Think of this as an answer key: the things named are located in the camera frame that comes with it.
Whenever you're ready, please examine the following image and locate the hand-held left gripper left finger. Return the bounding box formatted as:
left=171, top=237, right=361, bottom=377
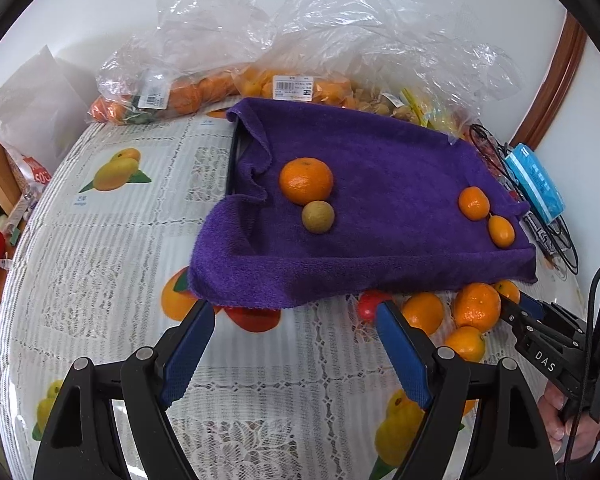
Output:
left=32, top=300, right=217, bottom=480

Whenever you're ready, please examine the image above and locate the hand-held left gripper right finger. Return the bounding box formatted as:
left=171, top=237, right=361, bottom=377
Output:
left=376, top=300, right=556, bottom=480

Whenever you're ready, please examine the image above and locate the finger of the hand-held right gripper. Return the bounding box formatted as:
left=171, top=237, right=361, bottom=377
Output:
left=498, top=299, right=544, bottom=349
left=519, top=293, right=584, bottom=342

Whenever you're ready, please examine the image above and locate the large mandarin orange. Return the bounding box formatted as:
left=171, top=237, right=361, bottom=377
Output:
left=452, top=282, right=502, bottom=333

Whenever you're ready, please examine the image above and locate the small red fruit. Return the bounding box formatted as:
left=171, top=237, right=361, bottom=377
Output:
left=356, top=290, right=393, bottom=323

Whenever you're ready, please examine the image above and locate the tan longan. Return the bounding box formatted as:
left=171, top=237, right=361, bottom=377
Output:
left=301, top=200, right=336, bottom=234

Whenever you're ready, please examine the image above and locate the person's right hand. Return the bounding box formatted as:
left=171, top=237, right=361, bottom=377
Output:
left=537, top=385, right=600, bottom=466

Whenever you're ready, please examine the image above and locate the blue tissue pack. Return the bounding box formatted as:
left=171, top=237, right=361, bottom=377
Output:
left=504, top=144, right=566, bottom=223

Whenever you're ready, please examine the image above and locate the clear bag of red tomatoes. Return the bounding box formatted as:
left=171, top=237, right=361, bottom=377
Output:
left=475, top=135, right=511, bottom=181

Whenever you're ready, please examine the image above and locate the purple towel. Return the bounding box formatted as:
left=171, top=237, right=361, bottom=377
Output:
left=187, top=97, right=538, bottom=309

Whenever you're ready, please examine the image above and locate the yellow packet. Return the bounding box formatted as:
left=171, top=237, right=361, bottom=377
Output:
left=402, top=87, right=461, bottom=133

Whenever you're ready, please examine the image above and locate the red white snack bag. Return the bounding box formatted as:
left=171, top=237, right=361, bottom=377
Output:
left=7, top=147, right=53, bottom=201

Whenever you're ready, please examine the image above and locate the clear bag of longans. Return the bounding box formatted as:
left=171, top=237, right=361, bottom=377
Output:
left=280, top=0, right=523, bottom=128

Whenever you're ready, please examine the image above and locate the clear bag of oranges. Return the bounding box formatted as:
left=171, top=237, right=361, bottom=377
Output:
left=87, top=0, right=276, bottom=126

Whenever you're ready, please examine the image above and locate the clear bag of kumquats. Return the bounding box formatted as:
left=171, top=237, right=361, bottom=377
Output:
left=230, top=10, right=353, bottom=110

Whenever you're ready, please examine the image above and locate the white plastic bag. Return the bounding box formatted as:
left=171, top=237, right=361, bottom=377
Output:
left=0, top=45, right=98, bottom=161

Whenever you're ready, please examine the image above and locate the black wire rack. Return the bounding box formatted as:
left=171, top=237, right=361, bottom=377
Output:
left=467, top=122, right=581, bottom=276

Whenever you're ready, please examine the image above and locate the brown wooden door frame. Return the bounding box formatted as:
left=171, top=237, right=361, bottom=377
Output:
left=510, top=12, right=588, bottom=151

